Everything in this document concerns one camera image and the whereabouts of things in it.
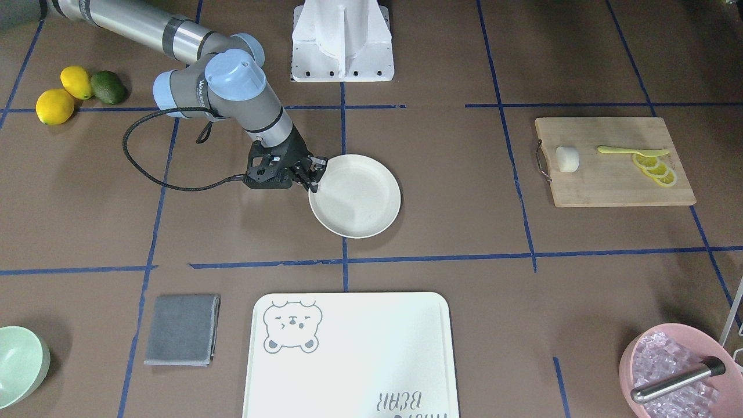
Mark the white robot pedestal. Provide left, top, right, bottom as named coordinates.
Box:
left=290, top=1, right=395, bottom=82

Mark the yellow-green plastic knife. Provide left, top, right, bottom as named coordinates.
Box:
left=596, top=145, right=670, bottom=158

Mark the green avocado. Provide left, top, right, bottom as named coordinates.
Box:
left=90, top=70, right=127, bottom=105

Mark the white bun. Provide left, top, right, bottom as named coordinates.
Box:
left=555, top=146, right=580, bottom=174

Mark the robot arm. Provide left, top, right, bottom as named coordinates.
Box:
left=50, top=1, right=327, bottom=192

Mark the wooden cutting board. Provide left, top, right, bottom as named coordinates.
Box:
left=535, top=117, right=697, bottom=207

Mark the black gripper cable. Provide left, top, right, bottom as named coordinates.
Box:
left=122, top=107, right=250, bottom=192

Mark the lemon slice far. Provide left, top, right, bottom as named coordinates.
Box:
left=632, top=154, right=661, bottom=170

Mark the yellow lemon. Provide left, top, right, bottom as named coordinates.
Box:
left=59, top=66, right=95, bottom=100
left=35, top=88, right=76, bottom=126

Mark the mint green bowl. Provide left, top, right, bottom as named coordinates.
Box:
left=1, top=326, right=51, bottom=409

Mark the pink bowl with ice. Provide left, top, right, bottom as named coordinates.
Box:
left=618, top=323, right=742, bottom=417

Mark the white wire cup rack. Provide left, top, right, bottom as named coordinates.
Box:
left=717, top=278, right=742, bottom=371

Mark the cream round plate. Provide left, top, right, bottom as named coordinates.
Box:
left=308, top=154, right=402, bottom=239

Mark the grey folded cloth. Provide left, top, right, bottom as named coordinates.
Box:
left=144, top=294, right=221, bottom=367

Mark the cream bear tray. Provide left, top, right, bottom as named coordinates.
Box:
left=242, top=291, right=461, bottom=417

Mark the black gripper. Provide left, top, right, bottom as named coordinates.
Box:
left=242, top=127, right=327, bottom=193

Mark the lemon slice near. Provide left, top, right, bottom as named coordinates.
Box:
left=653, top=169, right=679, bottom=188

